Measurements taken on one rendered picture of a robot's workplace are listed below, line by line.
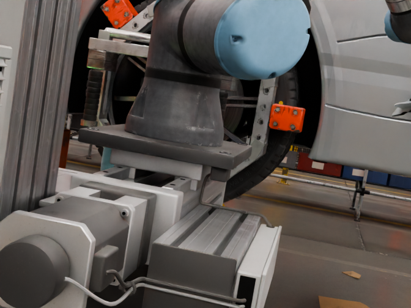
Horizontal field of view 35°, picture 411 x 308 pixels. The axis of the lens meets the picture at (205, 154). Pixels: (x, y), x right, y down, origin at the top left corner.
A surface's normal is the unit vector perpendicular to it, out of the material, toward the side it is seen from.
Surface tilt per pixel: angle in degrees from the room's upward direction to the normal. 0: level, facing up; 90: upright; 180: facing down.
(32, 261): 90
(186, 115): 73
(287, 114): 90
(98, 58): 90
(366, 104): 90
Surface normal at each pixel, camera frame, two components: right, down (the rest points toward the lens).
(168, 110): -0.09, -0.22
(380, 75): -0.24, 0.07
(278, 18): 0.47, 0.29
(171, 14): -0.75, -0.34
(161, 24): -0.82, -0.08
